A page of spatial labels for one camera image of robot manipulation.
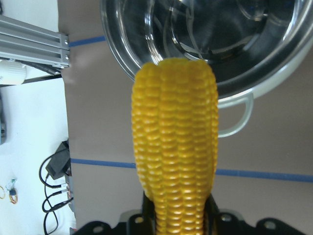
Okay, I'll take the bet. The aluminium frame post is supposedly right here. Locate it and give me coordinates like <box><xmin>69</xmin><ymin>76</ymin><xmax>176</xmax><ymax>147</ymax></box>
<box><xmin>0</xmin><ymin>15</ymin><xmax>70</xmax><ymax>69</ymax></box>

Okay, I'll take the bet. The yellow corn cob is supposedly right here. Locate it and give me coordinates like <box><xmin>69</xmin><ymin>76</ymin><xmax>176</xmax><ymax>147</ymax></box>
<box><xmin>132</xmin><ymin>58</ymin><xmax>219</xmax><ymax>235</ymax></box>

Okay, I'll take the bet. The white cooking pot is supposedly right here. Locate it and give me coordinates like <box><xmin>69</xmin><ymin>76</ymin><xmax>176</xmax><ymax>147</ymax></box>
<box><xmin>100</xmin><ymin>0</ymin><xmax>313</xmax><ymax>138</ymax></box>

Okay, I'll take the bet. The black power adapter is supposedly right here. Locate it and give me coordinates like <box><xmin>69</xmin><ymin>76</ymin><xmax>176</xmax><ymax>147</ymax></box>
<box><xmin>45</xmin><ymin>141</ymin><xmax>70</xmax><ymax>180</ymax></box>

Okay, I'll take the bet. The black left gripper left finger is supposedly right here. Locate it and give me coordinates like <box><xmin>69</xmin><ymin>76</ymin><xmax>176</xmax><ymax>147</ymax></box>
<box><xmin>127</xmin><ymin>193</ymin><xmax>156</xmax><ymax>235</ymax></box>

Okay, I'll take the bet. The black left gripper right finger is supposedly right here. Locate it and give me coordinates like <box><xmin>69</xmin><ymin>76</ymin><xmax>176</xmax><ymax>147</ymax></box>
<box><xmin>204</xmin><ymin>194</ymin><xmax>245</xmax><ymax>235</ymax></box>

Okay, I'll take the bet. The brown gridded table mat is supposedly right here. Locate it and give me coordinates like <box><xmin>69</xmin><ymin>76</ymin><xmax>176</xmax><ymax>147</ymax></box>
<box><xmin>58</xmin><ymin>0</ymin><xmax>313</xmax><ymax>235</ymax></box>

